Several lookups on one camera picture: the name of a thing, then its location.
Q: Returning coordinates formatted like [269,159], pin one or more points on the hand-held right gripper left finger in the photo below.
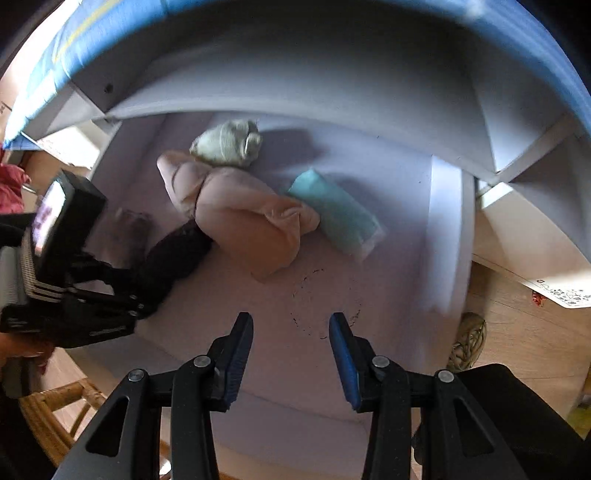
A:
[238,369]

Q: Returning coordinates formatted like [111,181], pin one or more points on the small red object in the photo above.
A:
[538,299]

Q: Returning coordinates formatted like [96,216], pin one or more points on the grey brown cloth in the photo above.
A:
[136,230]

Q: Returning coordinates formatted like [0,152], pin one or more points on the black sock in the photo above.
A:
[175,258]

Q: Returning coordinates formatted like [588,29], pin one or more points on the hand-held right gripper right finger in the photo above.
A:
[344,364]

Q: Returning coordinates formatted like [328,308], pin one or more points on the white floral print cabinet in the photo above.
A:
[531,152]

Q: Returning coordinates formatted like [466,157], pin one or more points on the teal towel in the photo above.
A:
[337,212]

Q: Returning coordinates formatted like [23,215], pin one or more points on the rattan chair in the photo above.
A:
[51,401]

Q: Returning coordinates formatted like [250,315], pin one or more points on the white lace-up shoe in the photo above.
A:
[468,344]

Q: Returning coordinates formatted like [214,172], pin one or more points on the person's left hand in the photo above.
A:
[18,348]

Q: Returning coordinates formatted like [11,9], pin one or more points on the blue plaid tablecloth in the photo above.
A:
[55,55]

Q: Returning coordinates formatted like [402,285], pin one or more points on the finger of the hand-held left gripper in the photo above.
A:
[111,279]
[115,304]

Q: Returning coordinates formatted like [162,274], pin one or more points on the beige cloth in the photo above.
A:
[240,212]

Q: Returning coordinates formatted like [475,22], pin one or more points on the red cloth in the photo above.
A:
[11,184]

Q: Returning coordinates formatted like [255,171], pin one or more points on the pale green sock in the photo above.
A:
[226,145]

